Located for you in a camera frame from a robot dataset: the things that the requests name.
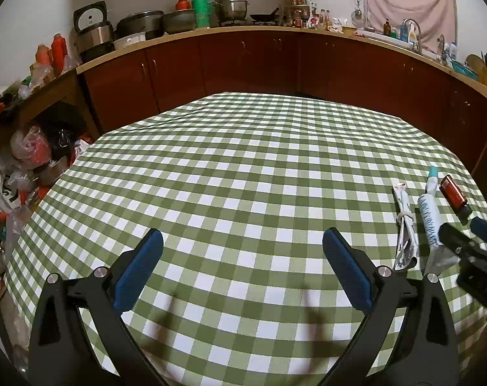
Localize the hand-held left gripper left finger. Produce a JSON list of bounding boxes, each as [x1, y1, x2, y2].
[[28, 228, 164, 386]]

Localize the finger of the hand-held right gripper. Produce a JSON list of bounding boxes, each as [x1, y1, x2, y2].
[[470, 216, 487, 248], [438, 223, 487, 314]]

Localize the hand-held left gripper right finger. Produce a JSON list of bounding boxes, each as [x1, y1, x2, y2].
[[322, 227, 460, 386]]

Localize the white tube with teal cap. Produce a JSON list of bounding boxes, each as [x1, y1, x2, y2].
[[417, 166, 461, 276]]

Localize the small red brown bottle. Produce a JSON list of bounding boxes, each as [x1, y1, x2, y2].
[[439, 175, 473, 216]]

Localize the rolled paper wrapper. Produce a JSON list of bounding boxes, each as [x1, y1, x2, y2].
[[392, 183, 420, 271]]

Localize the green checked tablecloth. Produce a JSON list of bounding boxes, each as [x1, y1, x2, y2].
[[4, 92, 487, 386]]

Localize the pile of plastic bags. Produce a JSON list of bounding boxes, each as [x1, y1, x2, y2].
[[0, 124, 91, 302]]

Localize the teal plastic basket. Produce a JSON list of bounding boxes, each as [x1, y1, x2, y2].
[[450, 58, 479, 79]]

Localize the wooden side shelf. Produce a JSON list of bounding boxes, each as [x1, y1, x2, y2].
[[0, 68, 101, 161]]

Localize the steel faucet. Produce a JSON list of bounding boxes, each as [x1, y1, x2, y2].
[[402, 18, 423, 51]]

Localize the red kitchen cabinets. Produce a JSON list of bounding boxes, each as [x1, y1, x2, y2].
[[76, 24, 487, 178]]

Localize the pink curtain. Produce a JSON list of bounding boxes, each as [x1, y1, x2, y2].
[[362, 0, 458, 51]]

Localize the grey pan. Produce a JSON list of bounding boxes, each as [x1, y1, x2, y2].
[[115, 11, 164, 40], [162, 9, 198, 35]]

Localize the rice cooker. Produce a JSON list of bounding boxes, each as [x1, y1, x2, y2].
[[73, 1, 115, 55]]

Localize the hanging strainer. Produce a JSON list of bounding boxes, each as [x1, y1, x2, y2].
[[351, 0, 365, 27]]

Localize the spice rack with jars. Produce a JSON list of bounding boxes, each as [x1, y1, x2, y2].
[[284, 0, 320, 29]]

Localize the black wok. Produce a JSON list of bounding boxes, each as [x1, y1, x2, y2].
[[249, 7, 281, 23]]

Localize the green thermos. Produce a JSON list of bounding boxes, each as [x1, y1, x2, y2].
[[191, 0, 212, 30]]

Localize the steel stock pot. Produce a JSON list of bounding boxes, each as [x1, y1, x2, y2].
[[214, 0, 250, 22]]

